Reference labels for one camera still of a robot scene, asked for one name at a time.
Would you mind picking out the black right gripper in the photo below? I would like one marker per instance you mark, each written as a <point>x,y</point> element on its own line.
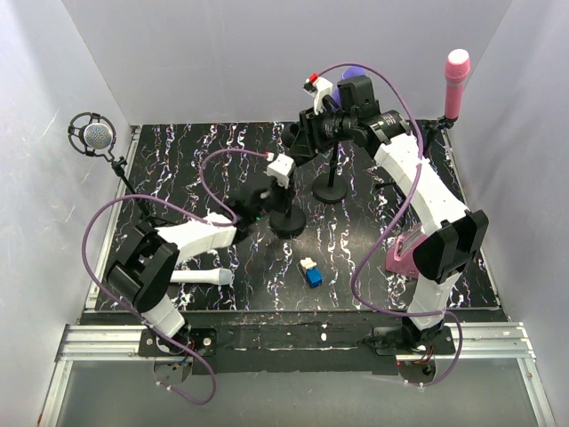
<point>302,145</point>

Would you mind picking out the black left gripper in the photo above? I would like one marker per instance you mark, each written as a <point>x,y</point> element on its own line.
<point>276,186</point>

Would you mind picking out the black round-base mic stand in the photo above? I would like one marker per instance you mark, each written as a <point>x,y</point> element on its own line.
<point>289,224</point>

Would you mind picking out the white handheld microphone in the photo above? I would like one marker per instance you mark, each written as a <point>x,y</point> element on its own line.
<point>217,277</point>

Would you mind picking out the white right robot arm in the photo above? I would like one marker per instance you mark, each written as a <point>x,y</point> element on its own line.
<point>452,234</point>

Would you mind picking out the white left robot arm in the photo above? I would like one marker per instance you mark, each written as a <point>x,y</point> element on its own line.
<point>143,268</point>

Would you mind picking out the black stand with purple mic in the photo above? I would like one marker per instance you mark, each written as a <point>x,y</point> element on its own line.
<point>330,188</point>

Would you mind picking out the purple handheld microphone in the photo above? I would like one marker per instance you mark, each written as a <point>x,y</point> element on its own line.
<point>348,90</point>

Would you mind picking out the black tripod stand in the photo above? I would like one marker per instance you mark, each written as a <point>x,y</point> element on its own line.
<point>431,128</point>
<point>145,214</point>

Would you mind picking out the black left tripod stand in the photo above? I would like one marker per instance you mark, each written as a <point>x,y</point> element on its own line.
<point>145,214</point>

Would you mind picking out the pink handheld microphone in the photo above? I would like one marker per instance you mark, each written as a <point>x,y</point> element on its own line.
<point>457,69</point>

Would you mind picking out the blue and white block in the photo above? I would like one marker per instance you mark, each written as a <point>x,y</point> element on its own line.
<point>311,272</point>

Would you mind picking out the pink box holder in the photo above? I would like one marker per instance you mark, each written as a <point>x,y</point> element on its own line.
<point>399,259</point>

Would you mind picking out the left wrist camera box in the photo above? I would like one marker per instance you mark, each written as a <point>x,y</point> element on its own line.
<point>281,168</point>

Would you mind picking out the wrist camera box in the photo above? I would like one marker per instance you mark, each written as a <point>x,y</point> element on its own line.
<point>318,87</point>
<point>281,168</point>

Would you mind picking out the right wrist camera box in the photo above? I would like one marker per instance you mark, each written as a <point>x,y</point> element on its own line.
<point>318,87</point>

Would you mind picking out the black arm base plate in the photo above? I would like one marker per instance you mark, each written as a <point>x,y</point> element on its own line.
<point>309,347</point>

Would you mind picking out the silver studio mic shock mount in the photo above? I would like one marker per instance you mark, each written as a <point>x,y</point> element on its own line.
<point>92,135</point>

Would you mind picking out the aluminium frame rail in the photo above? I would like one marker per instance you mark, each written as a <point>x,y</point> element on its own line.
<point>109,372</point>

